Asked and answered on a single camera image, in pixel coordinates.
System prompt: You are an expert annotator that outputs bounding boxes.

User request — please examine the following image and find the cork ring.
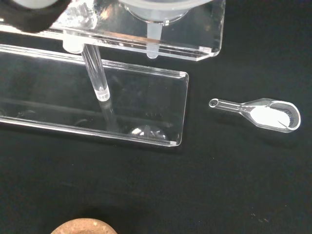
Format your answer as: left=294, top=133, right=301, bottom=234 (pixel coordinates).
left=49, top=217, right=118, bottom=234

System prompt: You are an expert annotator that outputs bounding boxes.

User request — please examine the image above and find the black bench cloth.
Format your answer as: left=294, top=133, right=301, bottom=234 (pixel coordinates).
left=0, top=0, right=312, bottom=234

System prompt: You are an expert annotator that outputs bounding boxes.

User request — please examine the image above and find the clear acrylic funnel stand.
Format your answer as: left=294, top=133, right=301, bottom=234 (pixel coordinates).
left=0, top=0, right=226, bottom=148

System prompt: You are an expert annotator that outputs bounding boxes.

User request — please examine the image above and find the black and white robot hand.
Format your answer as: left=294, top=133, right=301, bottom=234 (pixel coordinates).
left=0, top=0, right=72, bottom=34

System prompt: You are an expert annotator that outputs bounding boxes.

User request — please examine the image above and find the glass weighing funnel with powder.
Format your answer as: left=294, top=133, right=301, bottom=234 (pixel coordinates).
left=208, top=97, right=302, bottom=134

